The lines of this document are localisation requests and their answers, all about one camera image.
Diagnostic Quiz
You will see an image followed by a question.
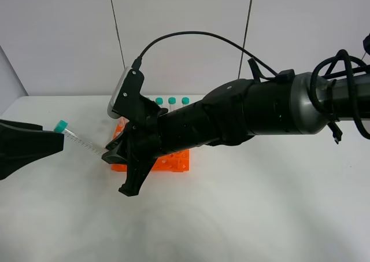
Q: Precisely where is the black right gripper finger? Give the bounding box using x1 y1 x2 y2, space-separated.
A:
118 155 157 197
102 134 127 164

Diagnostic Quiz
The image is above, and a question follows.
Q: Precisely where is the teal-capped test tube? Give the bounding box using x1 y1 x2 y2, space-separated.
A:
54 120 107 157

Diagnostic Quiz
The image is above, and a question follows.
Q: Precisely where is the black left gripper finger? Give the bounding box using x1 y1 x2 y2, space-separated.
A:
0 119 64 180

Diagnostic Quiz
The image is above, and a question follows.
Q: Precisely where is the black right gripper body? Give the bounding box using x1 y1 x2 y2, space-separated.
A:
123 95 168 169

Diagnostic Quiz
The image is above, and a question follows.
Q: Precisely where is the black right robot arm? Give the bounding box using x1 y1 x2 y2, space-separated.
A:
102 69 369 197

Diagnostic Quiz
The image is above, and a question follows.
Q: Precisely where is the orange test tube rack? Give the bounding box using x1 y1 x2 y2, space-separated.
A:
111 117 190 172

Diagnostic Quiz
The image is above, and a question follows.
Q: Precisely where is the row tube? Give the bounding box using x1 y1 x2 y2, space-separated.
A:
168 97 176 112
182 97 190 107
155 97 164 108

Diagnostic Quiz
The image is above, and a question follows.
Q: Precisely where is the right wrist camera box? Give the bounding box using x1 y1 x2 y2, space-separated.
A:
107 68 144 120

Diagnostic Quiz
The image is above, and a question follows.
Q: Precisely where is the black right camera cable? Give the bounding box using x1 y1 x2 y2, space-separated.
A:
132 31 370 144

